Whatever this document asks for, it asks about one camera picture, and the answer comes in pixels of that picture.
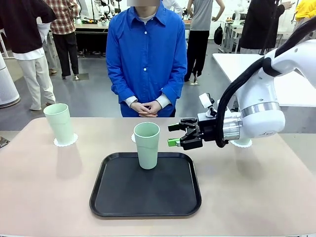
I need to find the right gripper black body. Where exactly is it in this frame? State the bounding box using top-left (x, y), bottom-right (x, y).
top-left (197, 119), bottom-right (219, 149)

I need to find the person's left forearm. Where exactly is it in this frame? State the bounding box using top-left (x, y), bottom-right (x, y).
top-left (158, 81), bottom-right (185, 107)

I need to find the person's right forearm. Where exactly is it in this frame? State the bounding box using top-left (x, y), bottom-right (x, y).
top-left (108, 81), bottom-right (138, 108)

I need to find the person's left hand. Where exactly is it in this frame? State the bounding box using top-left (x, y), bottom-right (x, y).
top-left (140, 100), bottom-right (161, 117)

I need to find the person's right hand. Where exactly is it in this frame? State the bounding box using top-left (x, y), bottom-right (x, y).
top-left (130, 100), bottom-right (151, 117)

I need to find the black plastic tray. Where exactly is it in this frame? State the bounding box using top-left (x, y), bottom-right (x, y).
top-left (89, 152), bottom-right (202, 218)

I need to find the white table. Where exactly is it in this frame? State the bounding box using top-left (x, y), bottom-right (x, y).
top-left (212, 53), bottom-right (316, 108)

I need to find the person in blue shirt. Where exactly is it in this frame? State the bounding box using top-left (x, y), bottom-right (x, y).
top-left (105, 0), bottom-right (188, 118)

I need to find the black backpack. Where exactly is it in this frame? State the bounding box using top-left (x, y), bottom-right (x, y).
top-left (213, 24), bottom-right (224, 46)

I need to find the person in grey top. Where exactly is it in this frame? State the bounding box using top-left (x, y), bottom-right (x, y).
top-left (184, 0), bottom-right (226, 83)

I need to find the person in black coat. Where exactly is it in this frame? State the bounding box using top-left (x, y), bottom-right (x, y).
top-left (239, 0), bottom-right (293, 55)

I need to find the dark workbench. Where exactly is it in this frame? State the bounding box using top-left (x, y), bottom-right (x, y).
top-left (75, 23), bottom-right (109, 54)

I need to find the white robot with black joints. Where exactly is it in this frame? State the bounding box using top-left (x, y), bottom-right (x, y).
top-left (98, 0), bottom-right (117, 19)

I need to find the person in grey trousers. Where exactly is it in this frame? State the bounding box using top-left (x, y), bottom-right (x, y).
top-left (41, 39), bottom-right (58, 76)

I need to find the person in yellow top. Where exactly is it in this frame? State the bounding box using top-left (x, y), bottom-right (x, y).
top-left (295, 0), bottom-right (316, 23)

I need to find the person in plaid shirt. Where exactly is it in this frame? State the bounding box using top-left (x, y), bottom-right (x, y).
top-left (43, 0), bottom-right (79, 79)

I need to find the white cylindrical appliance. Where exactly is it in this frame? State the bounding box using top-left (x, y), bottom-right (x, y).
top-left (0, 53), bottom-right (21, 108)

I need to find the person in dark sweater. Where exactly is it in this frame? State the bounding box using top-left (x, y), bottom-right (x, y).
top-left (0, 0), bottom-right (59, 111)

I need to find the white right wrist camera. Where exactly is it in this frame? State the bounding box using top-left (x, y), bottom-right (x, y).
top-left (198, 93), bottom-right (218, 118)

